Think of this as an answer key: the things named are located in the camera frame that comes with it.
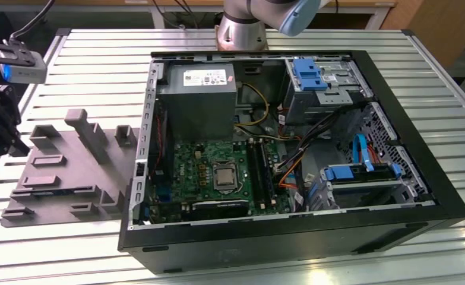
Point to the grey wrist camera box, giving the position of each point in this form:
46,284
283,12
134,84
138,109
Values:
25,72

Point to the black graphics card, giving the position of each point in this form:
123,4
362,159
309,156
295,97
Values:
219,207

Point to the black hard disk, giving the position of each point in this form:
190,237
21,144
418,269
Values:
374,175

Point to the wooden cabinet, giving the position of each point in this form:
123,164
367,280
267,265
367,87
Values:
445,29

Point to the wooden desk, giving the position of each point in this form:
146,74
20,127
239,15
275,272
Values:
77,2

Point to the silver CPU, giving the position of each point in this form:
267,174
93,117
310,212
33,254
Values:
225,177

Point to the blue VGA port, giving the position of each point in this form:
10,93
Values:
162,193

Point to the grey power supply unit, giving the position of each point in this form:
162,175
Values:
195,112

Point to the black open PC case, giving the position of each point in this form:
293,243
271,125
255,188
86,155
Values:
255,243

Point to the grey metal drive cage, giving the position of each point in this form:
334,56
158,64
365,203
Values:
330,98

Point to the black-latch RAM slot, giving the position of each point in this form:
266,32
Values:
263,172
253,172

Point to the grey parts rack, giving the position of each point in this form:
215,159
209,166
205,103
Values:
69,178

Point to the blue plastic drive rail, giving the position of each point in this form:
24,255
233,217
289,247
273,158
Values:
314,84
305,66

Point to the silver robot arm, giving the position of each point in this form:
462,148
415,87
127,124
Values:
239,26

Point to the white-latch RAM slot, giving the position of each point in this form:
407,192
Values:
258,172

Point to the blue disk carrier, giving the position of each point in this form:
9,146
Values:
337,173

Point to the green motherboard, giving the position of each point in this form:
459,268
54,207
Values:
187,178

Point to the black case fan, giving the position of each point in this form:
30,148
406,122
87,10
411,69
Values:
169,157

